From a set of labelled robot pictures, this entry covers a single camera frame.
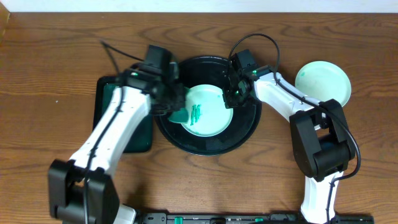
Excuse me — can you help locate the green yellow sponge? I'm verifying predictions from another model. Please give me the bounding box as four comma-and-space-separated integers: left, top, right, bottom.
168, 108, 190, 124

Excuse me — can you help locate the round black tray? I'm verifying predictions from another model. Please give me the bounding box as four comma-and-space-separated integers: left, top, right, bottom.
154, 56, 262, 156

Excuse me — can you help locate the mint green plate with stain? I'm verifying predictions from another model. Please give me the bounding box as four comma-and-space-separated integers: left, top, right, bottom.
295, 61, 352, 106

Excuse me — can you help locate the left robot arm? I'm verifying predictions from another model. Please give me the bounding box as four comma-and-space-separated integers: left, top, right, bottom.
48, 83, 187, 223

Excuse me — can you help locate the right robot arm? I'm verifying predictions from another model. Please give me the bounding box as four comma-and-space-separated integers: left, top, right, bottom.
223, 68, 360, 223

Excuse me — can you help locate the black rectangular water tray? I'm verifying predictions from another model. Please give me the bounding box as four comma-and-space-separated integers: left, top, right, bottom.
93, 76, 153, 154

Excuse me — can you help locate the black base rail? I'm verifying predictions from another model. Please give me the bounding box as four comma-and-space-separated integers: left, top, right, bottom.
136, 212, 375, 224

